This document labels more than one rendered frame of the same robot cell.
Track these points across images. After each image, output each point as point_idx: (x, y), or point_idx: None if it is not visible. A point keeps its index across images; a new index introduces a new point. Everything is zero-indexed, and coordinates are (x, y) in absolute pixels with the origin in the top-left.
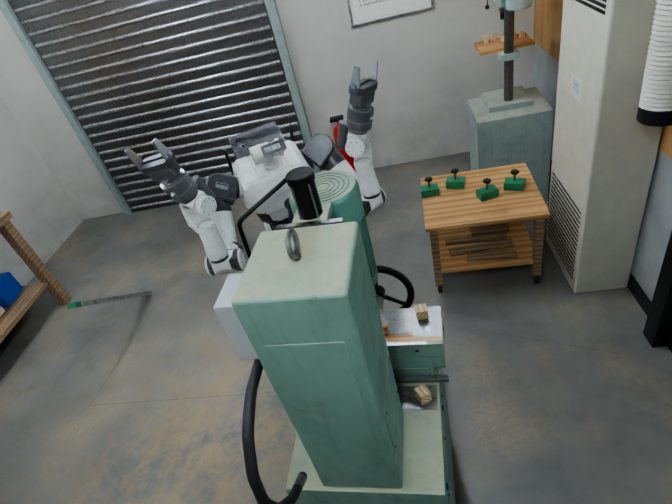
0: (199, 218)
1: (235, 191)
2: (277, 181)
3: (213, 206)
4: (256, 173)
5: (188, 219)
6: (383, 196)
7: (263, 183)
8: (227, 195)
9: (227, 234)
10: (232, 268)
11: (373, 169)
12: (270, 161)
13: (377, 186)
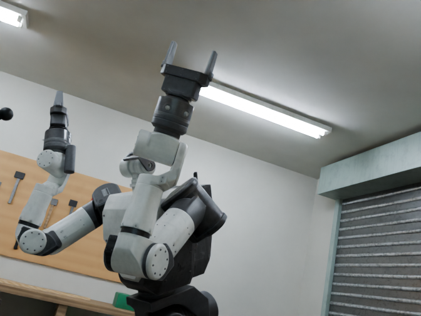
0: (52, 185)
1: (106, 200)
2: (123, 200)
3: (48, 162)
4: (127, 192)
5: (47, 179)
6: (145, 253)
7: (116, 197)
8: (98, 199)
9: (59, 223)
10: (17, 237)
11: (146, 189)
12: (134, 178)
13: (133, 215)
